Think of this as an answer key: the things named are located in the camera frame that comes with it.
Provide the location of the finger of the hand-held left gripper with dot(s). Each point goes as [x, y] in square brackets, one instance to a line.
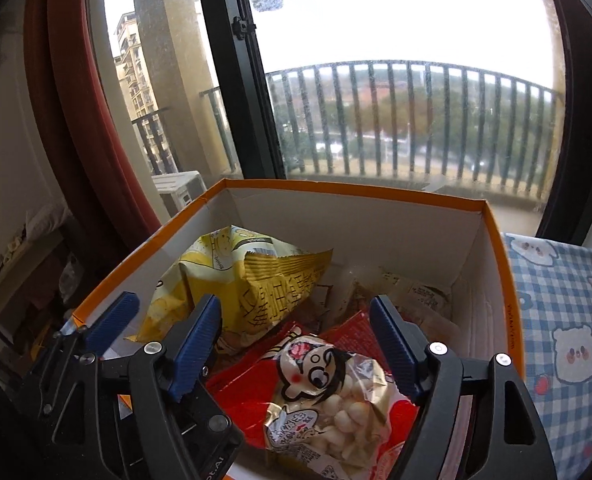
[211, 435]
[113, 320]

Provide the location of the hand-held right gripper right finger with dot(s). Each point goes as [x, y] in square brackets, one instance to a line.
[393, 350]

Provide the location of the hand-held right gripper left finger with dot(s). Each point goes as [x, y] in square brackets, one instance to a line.
[196, 345]

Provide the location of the orange snack packet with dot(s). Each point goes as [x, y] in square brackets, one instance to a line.
[420, 295]

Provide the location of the yellow chip bag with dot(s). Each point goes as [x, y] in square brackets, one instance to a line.
[256, 280]

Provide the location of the red white ball snack bag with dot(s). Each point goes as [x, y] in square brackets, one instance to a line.
[326, 410]

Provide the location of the orange cardboard box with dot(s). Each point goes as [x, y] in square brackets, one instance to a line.
[351, 220]

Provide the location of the cluttered wooden shelf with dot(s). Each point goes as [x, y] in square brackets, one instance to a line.
[21, 270]

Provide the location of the brown left curtain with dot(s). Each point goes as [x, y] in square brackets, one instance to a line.
[76, 110]

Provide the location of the beige apartment building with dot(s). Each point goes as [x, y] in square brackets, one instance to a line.
[133, 60]

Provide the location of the balcony railing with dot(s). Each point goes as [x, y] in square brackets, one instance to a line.
[375, 63]

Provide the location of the black window latch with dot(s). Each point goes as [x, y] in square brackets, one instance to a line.
[241, 27]

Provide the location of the black window frame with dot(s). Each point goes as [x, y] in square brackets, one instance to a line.
[246, 110]

